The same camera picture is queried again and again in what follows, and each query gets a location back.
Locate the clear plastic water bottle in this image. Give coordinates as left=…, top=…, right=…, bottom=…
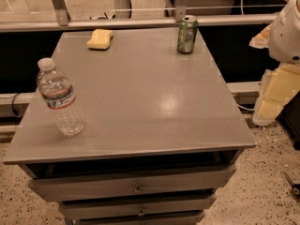
left=37, top=58, right=85, bottom=136

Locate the yellow sponge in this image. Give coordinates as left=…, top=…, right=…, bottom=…
left=86, top=29, right=113, bottom=50

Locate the bottom grey drawer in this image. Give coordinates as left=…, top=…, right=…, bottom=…
left=75, top=211, right=204, bottom=225

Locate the top grey drawer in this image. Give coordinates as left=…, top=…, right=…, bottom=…
left=29, top=164, right=236, bottom=202

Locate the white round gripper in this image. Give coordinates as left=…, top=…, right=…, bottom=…
left=249, top=0, right=300, bottom=127

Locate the middle grey drawer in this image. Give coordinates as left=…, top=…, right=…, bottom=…
left=59, top=194, right=216, bottom=219

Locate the grey drawer cabinet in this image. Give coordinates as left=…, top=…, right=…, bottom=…
left=2, top=27, right=258, bottom=225

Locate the metal guard rail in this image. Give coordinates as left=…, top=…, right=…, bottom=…
left=0, top=0, right=289, bottom=33

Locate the green soda can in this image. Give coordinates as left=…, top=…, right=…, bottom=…
left=177, top=15, right=198, bottom=53

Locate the grey drawer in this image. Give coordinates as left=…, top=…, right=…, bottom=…
left=59, top=194, right=216, bottom=219
left=29, top=164, right=236, bottom=202
left=75, top=211, right=204, bottom=225

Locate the black caster wheel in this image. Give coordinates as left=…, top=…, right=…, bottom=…
left=285, top=173, right=300, bottom=199

